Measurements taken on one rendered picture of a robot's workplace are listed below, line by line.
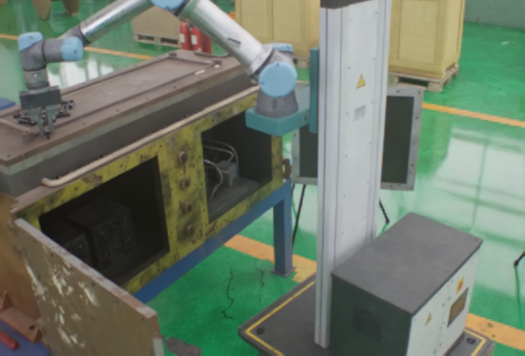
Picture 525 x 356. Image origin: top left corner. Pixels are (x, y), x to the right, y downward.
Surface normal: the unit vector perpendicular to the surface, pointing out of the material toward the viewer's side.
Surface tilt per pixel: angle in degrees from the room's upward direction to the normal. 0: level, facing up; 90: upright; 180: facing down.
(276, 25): 90
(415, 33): 90
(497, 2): 90
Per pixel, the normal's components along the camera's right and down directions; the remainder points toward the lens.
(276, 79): 0.14, 0.51
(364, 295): -0.68, 0.33
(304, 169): -0.18, 0.43
